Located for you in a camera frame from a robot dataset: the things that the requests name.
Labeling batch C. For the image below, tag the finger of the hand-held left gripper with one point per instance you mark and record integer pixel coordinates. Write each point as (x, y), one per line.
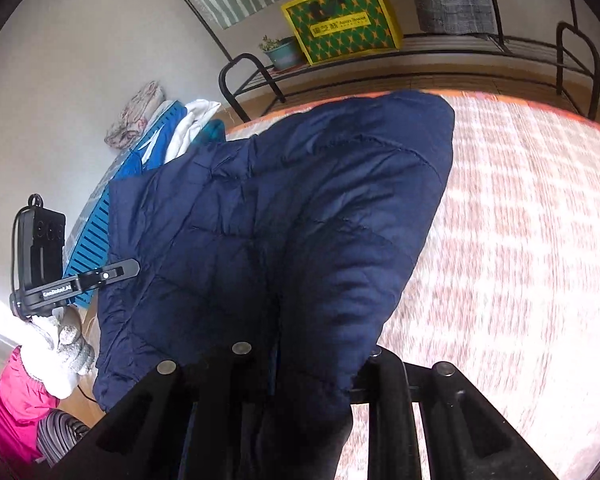
(107, 275)

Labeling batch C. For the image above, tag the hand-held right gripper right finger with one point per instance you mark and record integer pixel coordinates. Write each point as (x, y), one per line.
(390, 425)

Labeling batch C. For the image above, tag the person's striped trousers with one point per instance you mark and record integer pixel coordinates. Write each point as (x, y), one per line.
(57, 435)

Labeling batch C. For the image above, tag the black metal clothes rack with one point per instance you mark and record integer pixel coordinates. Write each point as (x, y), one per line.
(480, 42)

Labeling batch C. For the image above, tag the yellow green patterned box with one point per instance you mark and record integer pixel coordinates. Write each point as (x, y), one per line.
(340, 20)

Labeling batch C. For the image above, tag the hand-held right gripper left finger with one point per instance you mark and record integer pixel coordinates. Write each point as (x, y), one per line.
(215, 410)

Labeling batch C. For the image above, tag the folded floral blanket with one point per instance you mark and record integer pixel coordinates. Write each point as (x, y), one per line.
(135, 115)

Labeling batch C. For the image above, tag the navy blue puffer jacket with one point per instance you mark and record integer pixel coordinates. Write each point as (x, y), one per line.
(280, 210)

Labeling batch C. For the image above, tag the blue slatted plastic panel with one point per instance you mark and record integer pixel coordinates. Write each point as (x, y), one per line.
(87, 245)

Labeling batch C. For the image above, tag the small potted plant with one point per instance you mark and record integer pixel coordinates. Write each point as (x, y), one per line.
(285, 55)

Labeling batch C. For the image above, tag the person's left hand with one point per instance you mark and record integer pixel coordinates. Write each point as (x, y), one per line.
(55, 355)

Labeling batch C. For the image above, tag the pile of blue white clothes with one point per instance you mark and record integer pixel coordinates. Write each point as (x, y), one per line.
(190, 125)

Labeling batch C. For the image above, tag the pink checked bed sheet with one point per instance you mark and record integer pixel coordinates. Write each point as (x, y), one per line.
(505, 260)

